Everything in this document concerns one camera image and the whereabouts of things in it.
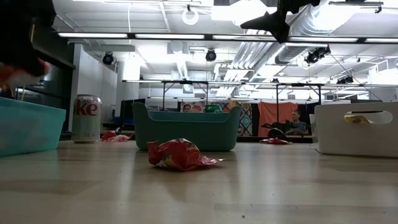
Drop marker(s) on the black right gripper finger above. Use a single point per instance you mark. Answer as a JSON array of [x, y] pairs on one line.
[[273, 23]]

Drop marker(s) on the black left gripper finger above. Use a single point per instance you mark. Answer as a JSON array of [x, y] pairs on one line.
[[28, 59]]

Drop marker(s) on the red Skittles candy bag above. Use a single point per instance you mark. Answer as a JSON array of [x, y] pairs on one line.
[[275, 141], [177, 154]]

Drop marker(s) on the pink-red candy bag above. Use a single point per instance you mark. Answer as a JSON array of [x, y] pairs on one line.
[[122, 138]]

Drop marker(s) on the yellow candy bag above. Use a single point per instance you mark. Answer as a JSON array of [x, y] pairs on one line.
[[356, 119]]

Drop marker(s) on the dark green plastic bin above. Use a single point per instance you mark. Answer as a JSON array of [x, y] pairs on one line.
[[186, 130]]

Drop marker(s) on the black spot lamp cluster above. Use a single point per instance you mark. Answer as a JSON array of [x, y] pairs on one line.
[[314, 56]]

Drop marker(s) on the black ceiling track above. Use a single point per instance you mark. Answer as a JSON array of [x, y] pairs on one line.
[[354, 3]]

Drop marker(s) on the turquoise plastic bin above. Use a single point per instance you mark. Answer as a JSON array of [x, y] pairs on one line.
[[28, 127]]

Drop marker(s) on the black ceiling spot lamp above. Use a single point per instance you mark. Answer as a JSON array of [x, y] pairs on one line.
[[108, 58], [211, 55]]

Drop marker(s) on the silver Diet Coke can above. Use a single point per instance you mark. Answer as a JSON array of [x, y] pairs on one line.
[[87, 124]]

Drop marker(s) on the orange hanging cloth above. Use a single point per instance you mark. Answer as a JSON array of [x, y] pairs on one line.
[[270, 112]]

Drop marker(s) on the colourful patterned cloth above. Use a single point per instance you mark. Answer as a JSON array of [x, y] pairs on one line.
[[247, 119]]

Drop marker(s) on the black background stand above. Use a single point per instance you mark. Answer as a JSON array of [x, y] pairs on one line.
[[273, 125]]

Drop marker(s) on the black overhead light bar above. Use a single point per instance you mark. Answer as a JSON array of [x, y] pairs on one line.
[[169, 36]]

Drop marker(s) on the person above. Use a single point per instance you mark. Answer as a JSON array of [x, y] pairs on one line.
[[186, 108], [298, 126]]

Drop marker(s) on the black domed object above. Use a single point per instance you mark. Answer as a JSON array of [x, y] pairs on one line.
[[276, 133]]

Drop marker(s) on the black computer monitor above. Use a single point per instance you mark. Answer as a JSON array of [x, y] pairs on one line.
[[126, 112]]

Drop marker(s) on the long background light bar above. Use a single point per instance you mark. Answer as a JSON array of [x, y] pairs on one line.
[[140, 81]]

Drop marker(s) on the white plastic bin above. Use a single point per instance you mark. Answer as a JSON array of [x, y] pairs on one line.
[[335, 133]]

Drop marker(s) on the silver ventilation duct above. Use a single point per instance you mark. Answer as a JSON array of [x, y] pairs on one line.
[[311, 25]]

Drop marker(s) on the black frame table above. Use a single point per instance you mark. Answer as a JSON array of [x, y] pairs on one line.
[[186, 82], [298, 84]]

